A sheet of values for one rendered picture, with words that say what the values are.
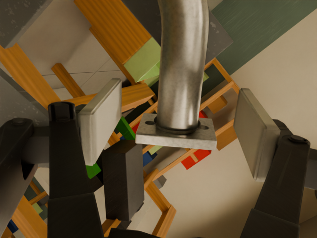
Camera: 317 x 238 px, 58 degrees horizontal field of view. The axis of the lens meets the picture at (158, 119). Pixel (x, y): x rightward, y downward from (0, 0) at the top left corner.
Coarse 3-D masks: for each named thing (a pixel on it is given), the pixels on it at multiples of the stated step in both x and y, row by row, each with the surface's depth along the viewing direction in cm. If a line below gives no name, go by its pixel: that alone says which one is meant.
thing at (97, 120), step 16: (112, 80) 20; (96, 96) 16; (112, 96) 18; (80, 112) 14; (96, 112) 14; (112, 112) 18; (80, 128) 14; (96, 128) 15; (112, 128) 18; (96, 144) 15; (96, 160) 15
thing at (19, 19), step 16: (0, 0) 22; (16, 0) 22; (32, 0) 22; (48, 0) 22; (128, 0) 21; (144, 0) 21; (0, 16) 23; (16, 16) 22; (32, 16) 22; (144, 16) 22; (160, 16) 22; (0, 32) 23; (16, 32) 23; (160, 32) 22; (224, 32) 22; (208, 48) 22; (224, 48) 22
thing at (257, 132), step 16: (240, 96) 19; (240, 112) 19; (256, 112) 15; (240, 128) 18; (256, 128) 15; (272, 128) 13; (240, 144) 18; (256, 144) 14; (272, 144) 14; (256, 160) 14; (272, 160) 14; (256, 176) 14
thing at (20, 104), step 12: (0, 72) 27; (0, 84) 27; (12, 84) 27; (0, 96) 27; (12, 96) 27; (24, 96) 28; (0, 108) 28; (12, 108) 28; (24, 108) 28; (36, 108) 28; (0, 120) 28; (36, 120) 29; (48, 120) 29
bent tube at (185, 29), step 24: (168, 0) 17; (192, 0) 16; (168, 24) 17; (192, 24) 17; (168, 48) 18; (192, 48) 17; (168, 72) 18; (192, 72) 18; (168, 96) 19; (192, 96) 19; (144, 120) 21; (168, 120) 19; (192, 120) 20; (168, 144) 19; (192, 144) 19; (216, 144) 19
